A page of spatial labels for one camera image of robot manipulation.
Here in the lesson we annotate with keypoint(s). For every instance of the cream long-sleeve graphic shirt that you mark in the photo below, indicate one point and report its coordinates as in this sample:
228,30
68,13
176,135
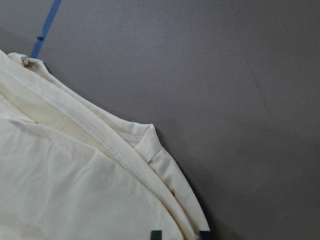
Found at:
70,170

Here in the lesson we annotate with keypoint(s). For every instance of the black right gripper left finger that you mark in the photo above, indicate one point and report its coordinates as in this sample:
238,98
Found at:
156,235

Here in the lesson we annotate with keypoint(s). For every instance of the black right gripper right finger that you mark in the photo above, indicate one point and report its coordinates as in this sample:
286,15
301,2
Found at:
205,235

